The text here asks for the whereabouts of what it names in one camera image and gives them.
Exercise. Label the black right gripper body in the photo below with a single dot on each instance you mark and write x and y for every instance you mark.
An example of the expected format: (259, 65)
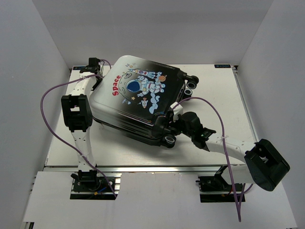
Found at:
(188, 133)

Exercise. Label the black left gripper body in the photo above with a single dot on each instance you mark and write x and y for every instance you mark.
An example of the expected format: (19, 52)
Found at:
(96, 83)

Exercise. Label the black suitcase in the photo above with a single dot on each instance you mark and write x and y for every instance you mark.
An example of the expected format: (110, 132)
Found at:
(135, 97)

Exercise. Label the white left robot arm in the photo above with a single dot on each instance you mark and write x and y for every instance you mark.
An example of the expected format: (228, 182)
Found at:
(77, 112)

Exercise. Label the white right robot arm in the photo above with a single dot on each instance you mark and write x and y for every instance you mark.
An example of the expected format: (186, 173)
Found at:
(262, 163)

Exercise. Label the blue label sticker left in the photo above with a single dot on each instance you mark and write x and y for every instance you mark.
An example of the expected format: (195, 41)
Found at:
(77, 68)

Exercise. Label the blue label sticker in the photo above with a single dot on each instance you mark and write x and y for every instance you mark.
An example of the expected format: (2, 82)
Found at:
(222, 66)
(77, 68)

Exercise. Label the blue label sticker right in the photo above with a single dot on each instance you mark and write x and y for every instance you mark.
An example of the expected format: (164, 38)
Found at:
(222, 66)

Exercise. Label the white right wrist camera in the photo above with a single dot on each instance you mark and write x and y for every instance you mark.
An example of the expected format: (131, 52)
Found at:
(177, 110)

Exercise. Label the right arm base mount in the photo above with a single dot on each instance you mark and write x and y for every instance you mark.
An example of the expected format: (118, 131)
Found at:
(214, 189)

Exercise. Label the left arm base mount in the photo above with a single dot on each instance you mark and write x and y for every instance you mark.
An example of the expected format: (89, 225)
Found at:
(89, 186)

